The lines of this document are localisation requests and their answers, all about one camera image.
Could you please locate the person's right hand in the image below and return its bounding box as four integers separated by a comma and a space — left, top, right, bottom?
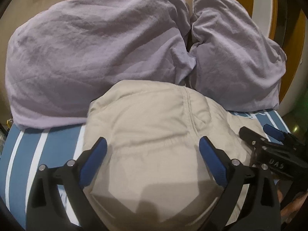
280, 192, 307, 224

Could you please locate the small lavender pillow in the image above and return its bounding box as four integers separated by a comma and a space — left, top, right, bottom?
188, 0, 287, 112

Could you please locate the large lavender pillow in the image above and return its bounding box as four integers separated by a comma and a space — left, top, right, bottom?
5, 0, 196, 129

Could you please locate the blue white striped bedsheet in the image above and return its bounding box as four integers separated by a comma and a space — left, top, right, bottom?
1, 110, 288, 226

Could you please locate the beige padded jacket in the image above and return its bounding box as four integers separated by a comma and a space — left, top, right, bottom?
83, 80, 263, 230

